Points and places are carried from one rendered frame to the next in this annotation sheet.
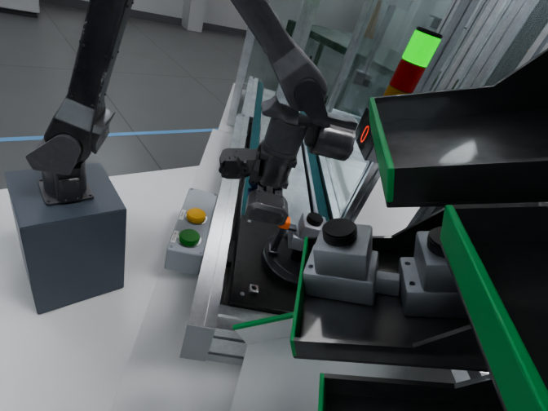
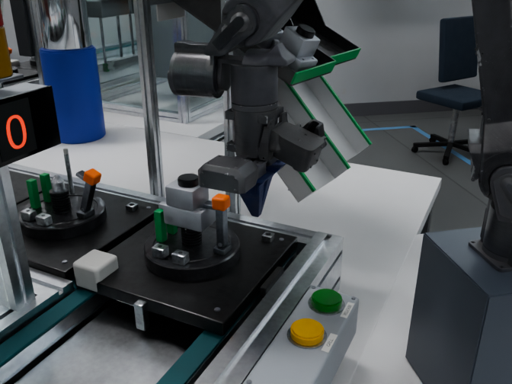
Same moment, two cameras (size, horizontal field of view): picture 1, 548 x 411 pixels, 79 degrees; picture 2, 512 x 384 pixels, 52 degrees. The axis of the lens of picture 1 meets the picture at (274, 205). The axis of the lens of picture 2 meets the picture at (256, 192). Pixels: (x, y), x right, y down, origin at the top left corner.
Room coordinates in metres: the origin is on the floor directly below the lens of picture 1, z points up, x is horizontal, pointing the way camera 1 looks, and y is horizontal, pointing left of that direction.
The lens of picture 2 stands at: (0.98, 0.41, 1.38)
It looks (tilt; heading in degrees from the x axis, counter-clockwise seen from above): 24 degrees down; 218
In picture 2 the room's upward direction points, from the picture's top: straight up
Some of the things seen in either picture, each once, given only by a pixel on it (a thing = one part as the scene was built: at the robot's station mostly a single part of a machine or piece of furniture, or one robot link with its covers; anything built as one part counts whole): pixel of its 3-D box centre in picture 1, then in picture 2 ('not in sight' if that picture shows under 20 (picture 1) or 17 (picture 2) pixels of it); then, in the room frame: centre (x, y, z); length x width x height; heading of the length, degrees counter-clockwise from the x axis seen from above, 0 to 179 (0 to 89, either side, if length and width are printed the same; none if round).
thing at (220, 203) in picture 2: (283, 234); (216, 219); (0.49, -0.04, 1.04); 0.04 x 0.02 x 0.08; 102
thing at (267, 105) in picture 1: (288, 125); (254, 72); (0.48, 0.02, 1.25); 0.09 x 0.06 x 0.07; 108
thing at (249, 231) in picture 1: (292, 266); (193, 260); (0.50, -0.08, 0.96); 0.24 x 0.24 x 0.02; 12
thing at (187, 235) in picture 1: (188, 238); (326, 302); (0.47, 0.13, 0.96); 0.04 x 0.04 x 0.02
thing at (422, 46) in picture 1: (421, 48); not in sight; (0.71, -0.16, 1.38); 0.05 x 0.05 x 0.05
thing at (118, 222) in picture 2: not in sight; (59, 196); (0.55, -0.33, 1.01); 0.24 x 0.24 x 0.13; 12
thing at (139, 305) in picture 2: not in sight; (142, 315); (0.62, -0.05, 0.95); 0.01 x 0.01 x 0.04; 12
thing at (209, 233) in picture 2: (295, 259); (192, 248); (0.50, -0.08, 0.98); 0.14 x 0.14 x 0.02
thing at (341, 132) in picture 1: (319, 117); (219, 52); (0.49, -0.02, 1.27); 0.12 x 0.08 x 0.11; 108
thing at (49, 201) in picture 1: (64, 175); (511, 230); (0.38, 0.32, 1.09); 0.07 x 0.07 x 0.06; 49
